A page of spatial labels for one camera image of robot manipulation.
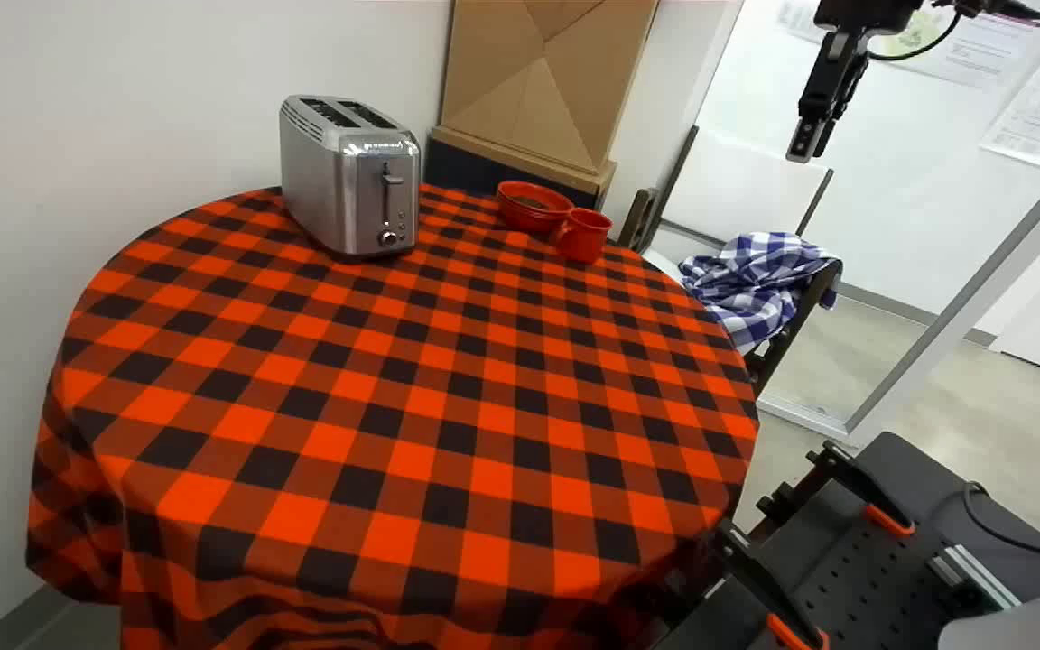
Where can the red cup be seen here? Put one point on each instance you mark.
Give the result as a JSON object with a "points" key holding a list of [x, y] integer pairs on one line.
{"points": [[583, 236]]}

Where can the blue white checkered cloth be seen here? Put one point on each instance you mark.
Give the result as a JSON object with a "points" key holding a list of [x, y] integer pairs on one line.
{"points": [[752, 281]]}

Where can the red and black checkered tablecloth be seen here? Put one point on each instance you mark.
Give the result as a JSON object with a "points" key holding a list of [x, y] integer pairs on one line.
{"points": [[256, 445]]}

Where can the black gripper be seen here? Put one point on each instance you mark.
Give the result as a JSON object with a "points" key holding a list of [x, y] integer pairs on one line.
{"points": [[828, 92]]}

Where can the black cart with orange handles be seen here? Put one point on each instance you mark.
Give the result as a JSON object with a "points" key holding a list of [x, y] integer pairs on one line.
{"points": [[879, 550]]}

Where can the silver two-slot toaster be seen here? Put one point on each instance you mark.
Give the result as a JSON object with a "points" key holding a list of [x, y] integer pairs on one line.
{"points": [[349, 173]]}

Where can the red bowl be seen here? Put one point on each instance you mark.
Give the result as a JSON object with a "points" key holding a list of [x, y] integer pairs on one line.
{"points": [[533, 206]]}

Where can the grey metal pole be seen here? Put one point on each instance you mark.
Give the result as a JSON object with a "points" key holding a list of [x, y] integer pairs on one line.
{"points": [[999, 272]]}

